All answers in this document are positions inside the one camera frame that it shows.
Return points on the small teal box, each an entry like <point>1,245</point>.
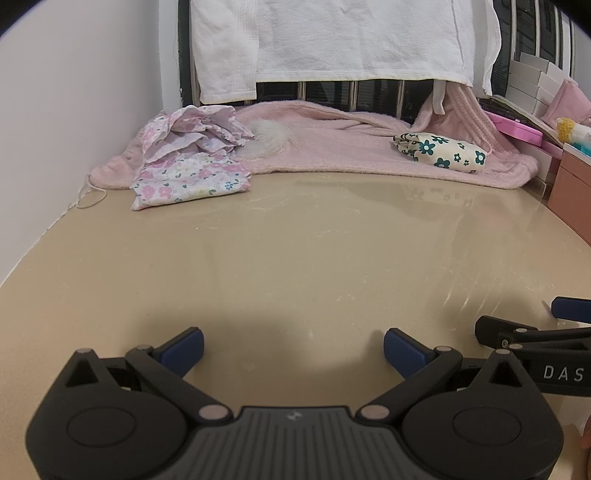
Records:
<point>582,150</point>

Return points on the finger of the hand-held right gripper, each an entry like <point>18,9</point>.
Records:
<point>496,331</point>
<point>565,308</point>

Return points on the pink fleece blanket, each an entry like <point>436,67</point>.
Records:
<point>332,147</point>

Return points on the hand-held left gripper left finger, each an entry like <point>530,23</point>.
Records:
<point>184,349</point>

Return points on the pink floral white dress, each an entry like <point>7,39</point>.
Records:
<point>184,180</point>

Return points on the stack of white boxes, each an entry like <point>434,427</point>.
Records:
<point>531,76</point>

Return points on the pink bag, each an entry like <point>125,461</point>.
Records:
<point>570,99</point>

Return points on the metal window grille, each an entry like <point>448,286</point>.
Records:
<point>369,94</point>

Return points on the pink flat case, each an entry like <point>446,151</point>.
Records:
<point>517,129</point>

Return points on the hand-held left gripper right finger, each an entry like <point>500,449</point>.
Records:
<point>404,350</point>

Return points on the yellow white plush toy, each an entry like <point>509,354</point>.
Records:
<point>570,129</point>

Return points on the open magazine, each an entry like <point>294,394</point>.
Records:
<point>512,107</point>

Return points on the white hanging towel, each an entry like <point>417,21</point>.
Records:
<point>346,37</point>

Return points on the white fluffy pompom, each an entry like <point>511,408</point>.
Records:
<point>268,136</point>

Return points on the green floral folded cloth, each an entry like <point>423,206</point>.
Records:
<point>443,152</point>

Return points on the brown pink storage box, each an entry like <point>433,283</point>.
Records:
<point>572,189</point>

